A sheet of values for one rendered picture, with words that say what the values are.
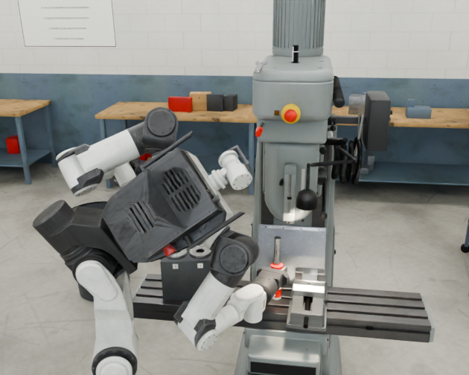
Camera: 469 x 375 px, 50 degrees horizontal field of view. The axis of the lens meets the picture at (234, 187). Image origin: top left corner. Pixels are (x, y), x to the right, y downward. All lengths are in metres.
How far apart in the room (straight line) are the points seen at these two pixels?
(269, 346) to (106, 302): 0.77
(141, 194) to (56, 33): 5.51
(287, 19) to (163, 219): 0.97
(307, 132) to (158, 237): 0.67
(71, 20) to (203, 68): 1.69
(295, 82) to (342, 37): 4.44
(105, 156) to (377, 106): 1.09
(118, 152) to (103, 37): 5.08
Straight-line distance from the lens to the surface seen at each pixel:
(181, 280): 2.10
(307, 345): 2.10
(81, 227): 1.47
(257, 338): 2.11
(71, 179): 1.53
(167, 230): 1.33
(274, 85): 1.61
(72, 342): 3.59
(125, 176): 1.75
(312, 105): 1.62
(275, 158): 1.80
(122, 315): 1.61
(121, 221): 1.40
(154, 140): 1.45
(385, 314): 2.14
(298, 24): 1.96
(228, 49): 6.11
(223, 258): 1.39
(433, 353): 3.54
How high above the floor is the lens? 2.12
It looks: 21 degrees down
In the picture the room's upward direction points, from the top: 1 degrees counter-clockwise
